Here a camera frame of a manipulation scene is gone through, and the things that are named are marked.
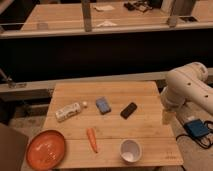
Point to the black eraser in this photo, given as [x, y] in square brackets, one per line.
[128, 110]

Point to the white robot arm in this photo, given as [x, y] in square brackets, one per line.
[186, 83]

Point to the blue sponge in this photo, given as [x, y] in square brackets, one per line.
[103, 105]

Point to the orange carrot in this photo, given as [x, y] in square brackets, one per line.
[92, 139]

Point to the white folded paper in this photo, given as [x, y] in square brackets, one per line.
[107, 24]

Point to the white paper cup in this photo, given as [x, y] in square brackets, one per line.
[130, 151]

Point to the white paper on far table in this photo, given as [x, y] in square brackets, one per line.
[104, 8]

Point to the black device on far table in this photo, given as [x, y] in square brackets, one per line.
[140, 5]

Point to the orange bowl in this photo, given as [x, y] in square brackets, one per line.
[46, 150]

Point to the metal clamp at left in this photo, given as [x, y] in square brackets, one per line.
[9, 81]

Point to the brown chair corner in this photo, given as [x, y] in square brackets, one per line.
[12, 148]

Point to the metal post on far table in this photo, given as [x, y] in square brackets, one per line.
[86, 15]

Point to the blue box with cables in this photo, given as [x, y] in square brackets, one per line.
[198, 131]

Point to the metal post at right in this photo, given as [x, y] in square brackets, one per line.
[180, 9]

